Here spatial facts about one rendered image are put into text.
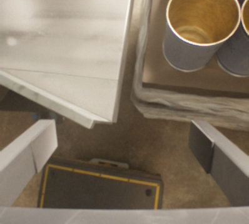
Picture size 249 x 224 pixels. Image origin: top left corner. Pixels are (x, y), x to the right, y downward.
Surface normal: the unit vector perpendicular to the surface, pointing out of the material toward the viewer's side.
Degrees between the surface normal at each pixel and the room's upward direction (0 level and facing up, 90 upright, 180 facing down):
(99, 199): 0
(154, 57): 4
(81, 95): 0
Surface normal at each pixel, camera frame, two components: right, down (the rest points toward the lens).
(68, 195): -0.12, -0.15
